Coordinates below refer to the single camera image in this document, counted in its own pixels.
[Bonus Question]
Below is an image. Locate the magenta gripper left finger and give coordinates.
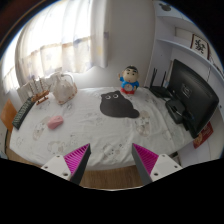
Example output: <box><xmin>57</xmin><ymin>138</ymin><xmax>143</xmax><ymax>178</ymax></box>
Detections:
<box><xmin>42</xmin><ymin>144</ymin><xmax>91</xmax><ymax>185</ymax></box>

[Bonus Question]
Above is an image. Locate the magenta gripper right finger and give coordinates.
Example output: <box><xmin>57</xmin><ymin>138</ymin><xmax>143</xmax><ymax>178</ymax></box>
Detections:
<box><xmin>132</xmin><ymin>144</ymin><xmax>182</xmax><ymax>185</ymax></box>

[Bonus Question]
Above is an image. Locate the pink computer mouse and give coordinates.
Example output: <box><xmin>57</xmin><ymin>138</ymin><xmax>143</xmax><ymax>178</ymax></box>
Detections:
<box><xmin>47</xmin><ymin>116</ymin><xmax>64</xmax><ymax>130</ymax></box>

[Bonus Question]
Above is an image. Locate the black cat-shaped mouse pad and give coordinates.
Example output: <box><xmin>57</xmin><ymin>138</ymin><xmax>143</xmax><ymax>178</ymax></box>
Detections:
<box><xmin>100</xmin><ymin>90</ymin><xmax>140</xmax><ymax>118</ymax></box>

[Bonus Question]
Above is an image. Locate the white patterned tablecloth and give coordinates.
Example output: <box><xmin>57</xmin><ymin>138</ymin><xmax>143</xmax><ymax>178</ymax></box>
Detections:
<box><xmin>10</xmin><ymin>87</ymin><xmax>193</xmax><ymax>170</ymax></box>

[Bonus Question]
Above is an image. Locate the red booklet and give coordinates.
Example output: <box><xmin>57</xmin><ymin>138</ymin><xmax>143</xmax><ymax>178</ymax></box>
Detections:
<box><xmin>193</xmin><ymin>123</ymin><xmax>213</xmax><ymax>148</ymax></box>

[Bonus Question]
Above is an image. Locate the black keyboard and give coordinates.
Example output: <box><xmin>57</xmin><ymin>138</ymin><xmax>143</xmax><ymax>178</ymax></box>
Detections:
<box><xmin>12</xmin><ymin>97</ymin><xmax>34</xmax><ymax>129</ymax></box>

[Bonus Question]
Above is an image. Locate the black wifi router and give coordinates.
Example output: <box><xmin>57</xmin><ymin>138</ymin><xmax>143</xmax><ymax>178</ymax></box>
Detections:
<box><xmin>149</xmin><ymin>69</ymin><xmax>171</xmax><ymax>98</ymax></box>

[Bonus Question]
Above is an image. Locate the white teapot-shaped bag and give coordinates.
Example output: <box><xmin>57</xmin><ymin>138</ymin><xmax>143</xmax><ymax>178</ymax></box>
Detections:
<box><xmin>52</xmin><ymin>72</ymin><xmax>78</xmax><ymax>105</ymax></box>

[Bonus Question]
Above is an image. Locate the wooden model sailing ship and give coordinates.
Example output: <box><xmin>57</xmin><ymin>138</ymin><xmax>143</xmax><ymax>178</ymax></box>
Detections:
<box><xmin>29</xmin><ymin>78</ymin><xmax>49</xmax><ymax>105</ymax></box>

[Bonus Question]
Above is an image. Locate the wooden chair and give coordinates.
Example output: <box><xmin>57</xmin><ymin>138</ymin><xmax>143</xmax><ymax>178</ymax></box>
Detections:
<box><xmin>0</xmin><ymin>98</ymin><xmax>18</xmax><ymax>134</ymax></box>

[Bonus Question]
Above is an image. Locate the black computer monitor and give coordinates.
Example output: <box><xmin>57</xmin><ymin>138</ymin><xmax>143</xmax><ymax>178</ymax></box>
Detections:
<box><xmin>165</xmin><ymin>59</ymin><xmax>219</xmax><ymax>138</ymax></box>

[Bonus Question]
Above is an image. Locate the cartoon boy figurine clock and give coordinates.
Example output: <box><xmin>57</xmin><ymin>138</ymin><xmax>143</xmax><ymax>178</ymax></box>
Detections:
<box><xmin>118</xmin><ymin>65</ymin><xmax>139</xmax><ymax>95</ymax></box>

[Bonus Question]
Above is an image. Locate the sheer window curtain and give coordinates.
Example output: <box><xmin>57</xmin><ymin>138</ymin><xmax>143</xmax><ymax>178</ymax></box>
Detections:
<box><xmin>0</xmin><ymin>0</ymin><xmax>109</xmax><ymax>93</ymax></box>

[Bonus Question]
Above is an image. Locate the framed calligraphy picture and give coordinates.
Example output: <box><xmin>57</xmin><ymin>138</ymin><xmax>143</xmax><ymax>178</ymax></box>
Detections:
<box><xmin>190</xmin><ymin>34</ymin><xmax>210</xmax><ymax>59</ymax></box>

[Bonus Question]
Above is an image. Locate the white wall shelf unit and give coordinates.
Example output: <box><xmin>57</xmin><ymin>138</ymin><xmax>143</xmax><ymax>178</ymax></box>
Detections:
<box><xmin>144</xmin><ymin>0</ymin><xmax>224</xmax><ymax>120</ymax></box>

